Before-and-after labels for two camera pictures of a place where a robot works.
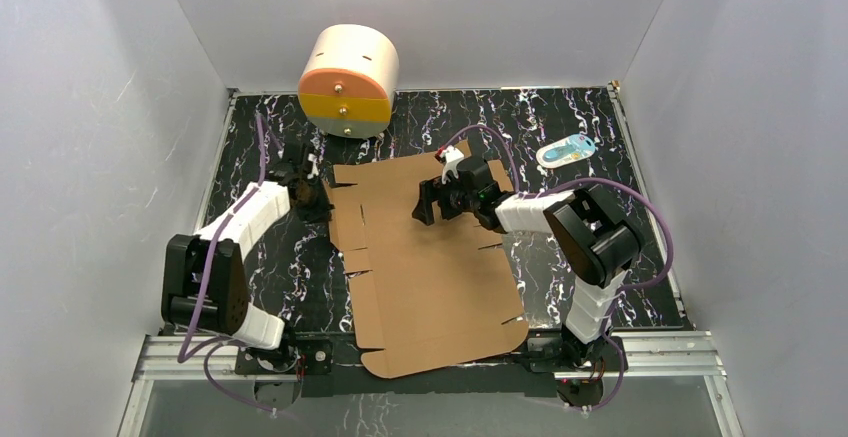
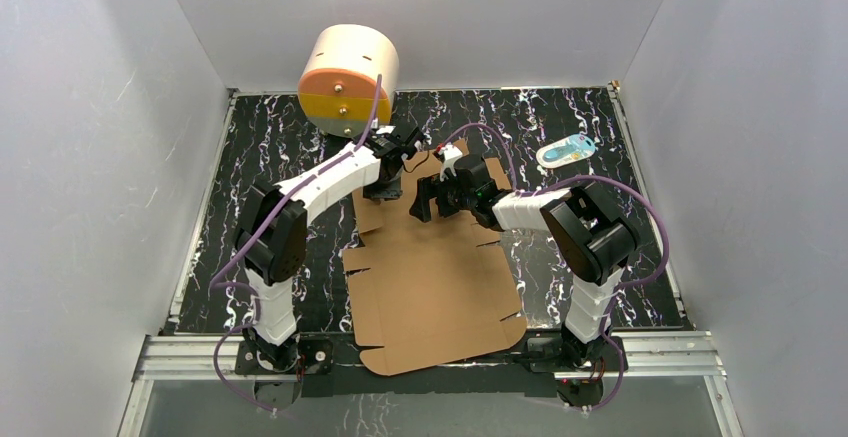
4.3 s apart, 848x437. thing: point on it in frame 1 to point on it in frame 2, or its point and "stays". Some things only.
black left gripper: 313,197 to 382,186
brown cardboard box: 428,297 stays
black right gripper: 430,192 stays
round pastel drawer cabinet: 347,79 stays
